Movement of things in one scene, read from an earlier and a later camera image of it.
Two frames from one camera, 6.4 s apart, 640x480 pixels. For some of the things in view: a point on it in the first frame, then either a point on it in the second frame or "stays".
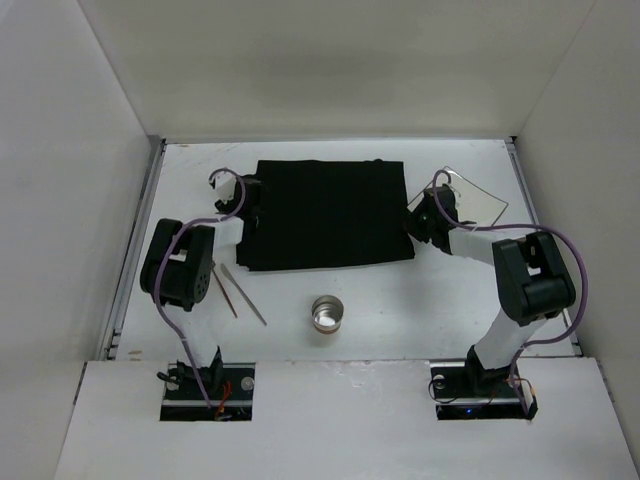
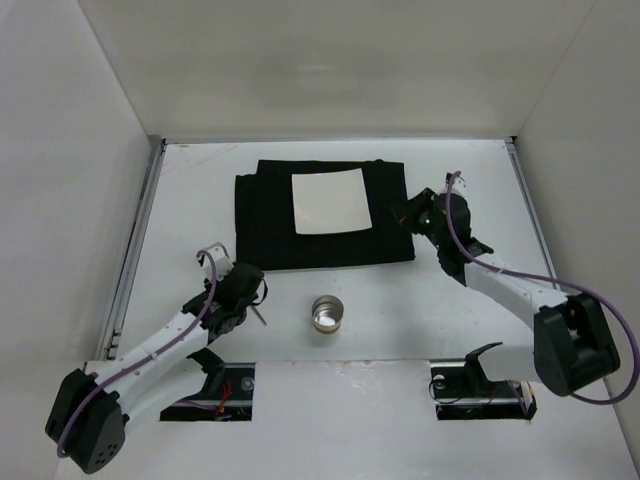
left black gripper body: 250,189 -> 248,288
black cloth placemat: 327,211 stays
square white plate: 477,206 -> 330,202
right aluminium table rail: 529,199 stays
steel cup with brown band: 327,314 stays
